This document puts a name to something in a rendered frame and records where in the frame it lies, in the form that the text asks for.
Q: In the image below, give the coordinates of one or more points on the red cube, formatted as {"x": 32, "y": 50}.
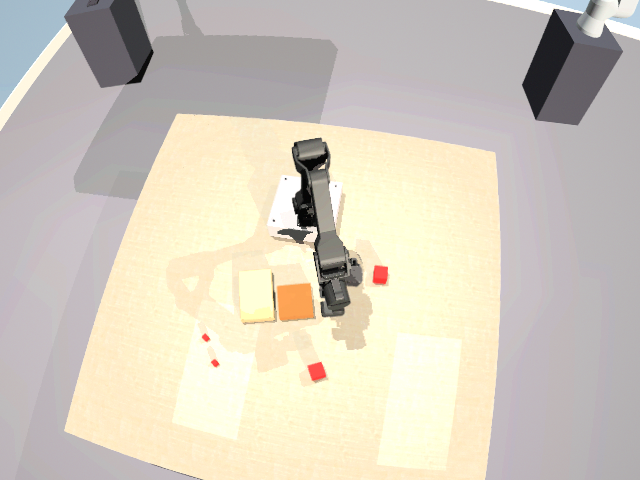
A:
{"x": 317, "y": 371}
{"x": 380, "y": 274}

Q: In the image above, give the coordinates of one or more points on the orange square block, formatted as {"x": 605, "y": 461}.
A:
{"x": 295, "y": 301}

